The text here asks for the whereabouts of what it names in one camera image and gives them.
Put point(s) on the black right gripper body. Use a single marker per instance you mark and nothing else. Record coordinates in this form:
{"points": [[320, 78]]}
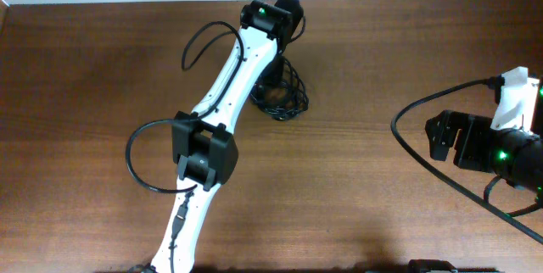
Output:
{"points": [[475, 150]]}

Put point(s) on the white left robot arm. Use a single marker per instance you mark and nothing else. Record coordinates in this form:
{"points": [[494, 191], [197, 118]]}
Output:
{"points": [[203, 146]]}

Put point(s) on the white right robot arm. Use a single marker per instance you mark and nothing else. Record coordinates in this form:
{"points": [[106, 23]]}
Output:
{"points": [[508, 145]]}

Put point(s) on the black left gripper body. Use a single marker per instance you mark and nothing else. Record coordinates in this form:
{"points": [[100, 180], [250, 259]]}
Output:
{"points": [[276, 73]]}

